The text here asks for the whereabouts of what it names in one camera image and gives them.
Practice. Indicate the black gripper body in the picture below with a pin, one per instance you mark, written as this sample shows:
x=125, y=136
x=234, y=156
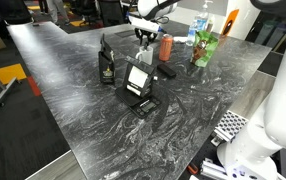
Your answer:
x=146, y=32

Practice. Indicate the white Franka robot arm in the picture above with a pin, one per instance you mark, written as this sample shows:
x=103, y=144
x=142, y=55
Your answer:
x=276, y=110

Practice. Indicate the white ceramic mug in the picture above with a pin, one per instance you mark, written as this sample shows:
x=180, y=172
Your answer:
x=146, y=56

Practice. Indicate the orange drink can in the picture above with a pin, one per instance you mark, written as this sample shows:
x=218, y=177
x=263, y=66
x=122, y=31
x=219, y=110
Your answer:
x=166, y=48

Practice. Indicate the black rectangular eraser block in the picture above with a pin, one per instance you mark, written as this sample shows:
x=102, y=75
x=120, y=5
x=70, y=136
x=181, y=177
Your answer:
x=166, y=70

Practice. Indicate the black stand with white paper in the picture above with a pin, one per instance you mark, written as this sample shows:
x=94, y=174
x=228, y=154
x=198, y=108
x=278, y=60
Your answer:
x=138, y=76

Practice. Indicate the black office chair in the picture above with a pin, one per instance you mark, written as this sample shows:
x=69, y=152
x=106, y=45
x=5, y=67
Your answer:
x=111, y=11

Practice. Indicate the black coffee bag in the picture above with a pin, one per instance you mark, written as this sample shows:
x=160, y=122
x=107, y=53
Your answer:
x=107, y=66

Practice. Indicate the clear plastic water bottle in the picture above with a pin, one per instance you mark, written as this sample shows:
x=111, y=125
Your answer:
x=196, y=26

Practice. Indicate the green snack bag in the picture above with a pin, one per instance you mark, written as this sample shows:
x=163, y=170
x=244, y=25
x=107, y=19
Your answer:
x=203, y=50

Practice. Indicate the black digital scale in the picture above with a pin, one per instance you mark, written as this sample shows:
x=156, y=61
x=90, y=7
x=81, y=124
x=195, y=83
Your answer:
x=144, y=106

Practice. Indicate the orange black sign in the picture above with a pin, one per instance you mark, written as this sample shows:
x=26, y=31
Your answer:
x=230, y=22

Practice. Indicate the standing person legs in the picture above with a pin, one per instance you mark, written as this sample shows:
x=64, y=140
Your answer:
x=58, y=11

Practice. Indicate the perforated metal plate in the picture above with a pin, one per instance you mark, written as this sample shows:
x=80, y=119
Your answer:
x=231, y=125

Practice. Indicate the aluminium extrusion rails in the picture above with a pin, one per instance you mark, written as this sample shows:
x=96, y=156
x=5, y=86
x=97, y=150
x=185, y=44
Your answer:
x=214, y=170

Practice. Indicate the white wrist mount box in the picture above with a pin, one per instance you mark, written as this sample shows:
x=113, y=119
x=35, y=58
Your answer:
x=144, y=24

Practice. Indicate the grey metal frame leg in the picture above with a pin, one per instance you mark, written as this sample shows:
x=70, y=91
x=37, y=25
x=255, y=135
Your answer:
x=4, y=90

